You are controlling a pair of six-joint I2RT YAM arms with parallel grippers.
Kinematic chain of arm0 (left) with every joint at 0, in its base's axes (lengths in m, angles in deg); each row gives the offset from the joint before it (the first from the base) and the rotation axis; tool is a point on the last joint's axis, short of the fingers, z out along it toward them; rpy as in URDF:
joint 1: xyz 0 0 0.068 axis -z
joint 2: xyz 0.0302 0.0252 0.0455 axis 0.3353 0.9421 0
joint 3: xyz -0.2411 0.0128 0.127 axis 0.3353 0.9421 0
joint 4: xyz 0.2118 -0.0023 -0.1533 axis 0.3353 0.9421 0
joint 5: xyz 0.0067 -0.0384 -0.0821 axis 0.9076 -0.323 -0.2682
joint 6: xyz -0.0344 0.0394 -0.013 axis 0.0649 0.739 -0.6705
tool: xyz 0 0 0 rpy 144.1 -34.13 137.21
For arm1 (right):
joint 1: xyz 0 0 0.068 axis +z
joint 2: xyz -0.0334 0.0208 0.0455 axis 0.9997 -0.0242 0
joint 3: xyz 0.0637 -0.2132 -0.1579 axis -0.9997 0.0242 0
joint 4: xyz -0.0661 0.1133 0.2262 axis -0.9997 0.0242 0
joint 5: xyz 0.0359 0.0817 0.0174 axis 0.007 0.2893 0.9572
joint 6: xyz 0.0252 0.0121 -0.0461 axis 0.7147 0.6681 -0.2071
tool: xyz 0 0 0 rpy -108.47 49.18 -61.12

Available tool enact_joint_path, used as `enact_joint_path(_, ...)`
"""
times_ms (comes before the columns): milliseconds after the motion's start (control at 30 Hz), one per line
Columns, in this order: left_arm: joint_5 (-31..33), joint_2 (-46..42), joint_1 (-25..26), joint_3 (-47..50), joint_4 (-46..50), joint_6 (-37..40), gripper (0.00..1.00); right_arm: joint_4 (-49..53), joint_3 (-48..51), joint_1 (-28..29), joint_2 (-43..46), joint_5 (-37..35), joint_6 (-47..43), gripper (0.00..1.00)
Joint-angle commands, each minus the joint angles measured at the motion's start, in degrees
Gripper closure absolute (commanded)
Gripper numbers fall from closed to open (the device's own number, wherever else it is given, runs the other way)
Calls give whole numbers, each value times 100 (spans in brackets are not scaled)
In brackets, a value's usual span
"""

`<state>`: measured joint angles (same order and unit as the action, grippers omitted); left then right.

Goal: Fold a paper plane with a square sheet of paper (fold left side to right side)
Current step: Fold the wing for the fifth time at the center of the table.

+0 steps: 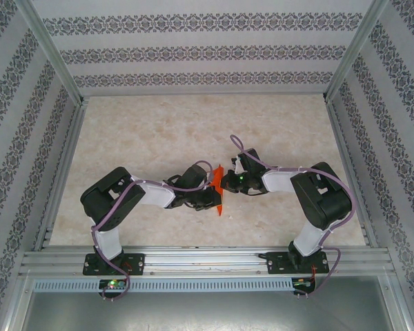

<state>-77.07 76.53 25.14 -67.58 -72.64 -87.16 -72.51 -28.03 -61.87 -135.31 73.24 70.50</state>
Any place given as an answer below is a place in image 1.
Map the grey sheet metal tray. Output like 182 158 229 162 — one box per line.
20 291 408 331

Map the aluminium side rail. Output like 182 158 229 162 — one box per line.
324 96 380 248
33 96 90 252

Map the aluminium frame bar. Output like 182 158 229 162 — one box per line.
1 275 34 331
379 275 413 331

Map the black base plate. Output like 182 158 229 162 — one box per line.
82 253 146 277
267 251 329 276

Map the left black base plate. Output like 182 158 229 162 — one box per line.
82 253 146 277

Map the aluminium corner post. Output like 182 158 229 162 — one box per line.
15 0 84 104
324 0 389 103

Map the slotted grey cable duct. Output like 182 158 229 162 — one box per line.
32 279 294 293

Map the controller board with leds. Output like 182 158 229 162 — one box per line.
99 279 128 290
293 278 317 290

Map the aluminium mounting rail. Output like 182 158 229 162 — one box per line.
19 246 394 277

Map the right controller board with LEDs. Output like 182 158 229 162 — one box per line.
293 278 317 290

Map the orange paper sheet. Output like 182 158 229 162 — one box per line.
209 164 226 217

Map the left controller board with LEDs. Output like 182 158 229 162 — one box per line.
99 279 128 290

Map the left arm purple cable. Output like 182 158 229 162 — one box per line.
90 160 213 301

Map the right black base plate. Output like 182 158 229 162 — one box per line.
267 251 329 276

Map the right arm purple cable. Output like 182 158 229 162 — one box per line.
230 134 356 299

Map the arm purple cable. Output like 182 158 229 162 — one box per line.
90 160 213 301
230 134 356 299

